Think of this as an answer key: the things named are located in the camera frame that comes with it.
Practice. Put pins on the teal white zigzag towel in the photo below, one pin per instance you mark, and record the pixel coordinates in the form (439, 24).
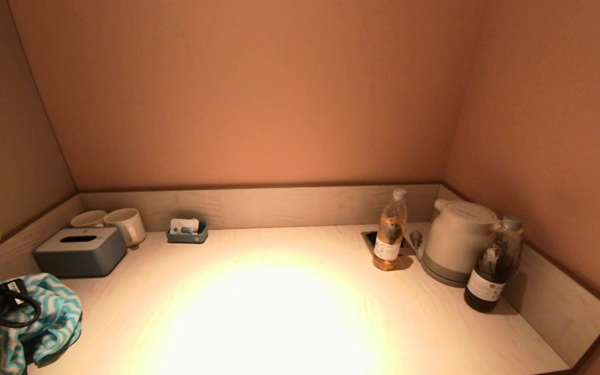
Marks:
(55, 307)

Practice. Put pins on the grey tissue box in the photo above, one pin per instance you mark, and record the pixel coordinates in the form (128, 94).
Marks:
(80, 255)

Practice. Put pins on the small grey tray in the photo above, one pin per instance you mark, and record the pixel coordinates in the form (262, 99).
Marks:
(187, 238)

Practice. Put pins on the white sachet packets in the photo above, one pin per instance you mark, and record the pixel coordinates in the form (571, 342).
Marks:
(184, 225)

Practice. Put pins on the recessed power socket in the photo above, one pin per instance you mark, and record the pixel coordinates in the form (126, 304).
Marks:
(370, 239)

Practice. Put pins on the orange drink plastic bottle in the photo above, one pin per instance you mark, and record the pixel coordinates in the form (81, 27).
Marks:
(389, 238)

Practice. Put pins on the grey power plug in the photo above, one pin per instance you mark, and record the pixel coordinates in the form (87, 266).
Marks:
(415, 238)

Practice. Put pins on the grey kettle base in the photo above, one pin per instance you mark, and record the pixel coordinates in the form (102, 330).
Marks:
(437, 276)

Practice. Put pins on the white electric kettle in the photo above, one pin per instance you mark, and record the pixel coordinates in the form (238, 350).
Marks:
(457, 233)

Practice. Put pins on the dark drink plastic bottle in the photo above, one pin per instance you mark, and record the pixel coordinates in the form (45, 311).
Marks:
(491, 280)

